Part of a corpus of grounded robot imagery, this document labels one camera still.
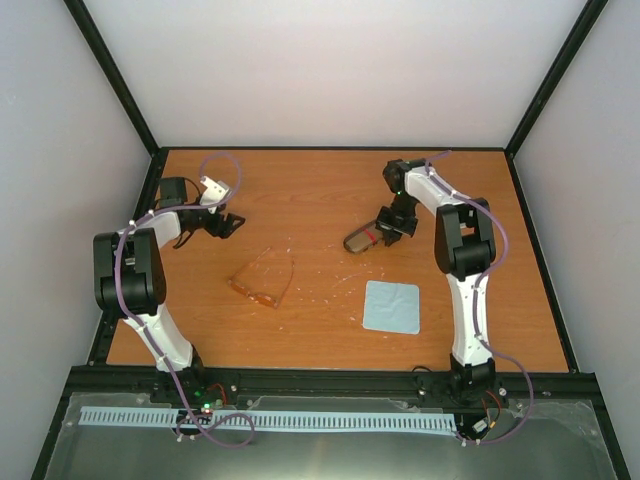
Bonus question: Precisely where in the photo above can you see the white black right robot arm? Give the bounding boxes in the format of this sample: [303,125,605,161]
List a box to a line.
[375,159,496,393]

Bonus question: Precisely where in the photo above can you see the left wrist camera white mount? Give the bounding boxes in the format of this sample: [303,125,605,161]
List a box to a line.
[199,176,231,214]

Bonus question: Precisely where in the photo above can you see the black frame post right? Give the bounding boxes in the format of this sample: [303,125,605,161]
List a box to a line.
[505,0,608,160]

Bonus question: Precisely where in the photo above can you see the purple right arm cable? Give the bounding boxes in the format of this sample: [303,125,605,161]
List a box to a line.
[424,149,535,447]

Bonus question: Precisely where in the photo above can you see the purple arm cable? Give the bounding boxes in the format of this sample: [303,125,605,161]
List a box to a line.
[114,152,256,449]
[424,149,535,447]

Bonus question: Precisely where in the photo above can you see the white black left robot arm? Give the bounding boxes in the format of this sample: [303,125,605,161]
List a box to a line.
[93,206,245,403]

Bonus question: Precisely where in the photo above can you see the black frame post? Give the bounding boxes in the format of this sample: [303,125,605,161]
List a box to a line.
[505,0,608,160]
[63,0,160,156]

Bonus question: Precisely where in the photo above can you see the black frame post left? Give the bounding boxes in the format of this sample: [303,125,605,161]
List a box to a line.
[63,0,160,156]

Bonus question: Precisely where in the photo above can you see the light blue cleaning cloth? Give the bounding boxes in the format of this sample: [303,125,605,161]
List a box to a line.
[362,280,420,335]

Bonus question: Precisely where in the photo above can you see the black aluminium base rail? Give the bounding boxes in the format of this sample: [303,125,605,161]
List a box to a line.
[64,365,599,407]

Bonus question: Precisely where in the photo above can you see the plaid glasses case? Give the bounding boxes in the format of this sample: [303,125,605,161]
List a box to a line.
[343,220,384,254]

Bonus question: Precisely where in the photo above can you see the light blue slotted cable duct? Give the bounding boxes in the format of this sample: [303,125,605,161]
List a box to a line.
[78,406,457,436]

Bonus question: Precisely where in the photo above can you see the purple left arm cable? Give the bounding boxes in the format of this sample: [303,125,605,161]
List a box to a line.
[114,152,256,449]

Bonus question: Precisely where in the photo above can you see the orange sunglasses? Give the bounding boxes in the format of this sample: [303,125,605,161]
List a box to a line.
[227,247,295,309]

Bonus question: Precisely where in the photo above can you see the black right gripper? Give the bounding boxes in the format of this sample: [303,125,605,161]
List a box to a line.
[374,192,417,244]

